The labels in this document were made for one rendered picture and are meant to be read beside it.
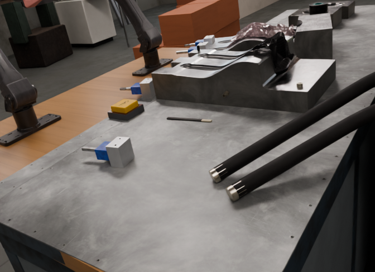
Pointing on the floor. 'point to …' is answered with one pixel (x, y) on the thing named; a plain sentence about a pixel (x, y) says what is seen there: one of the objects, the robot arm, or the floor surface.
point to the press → (36, 36)
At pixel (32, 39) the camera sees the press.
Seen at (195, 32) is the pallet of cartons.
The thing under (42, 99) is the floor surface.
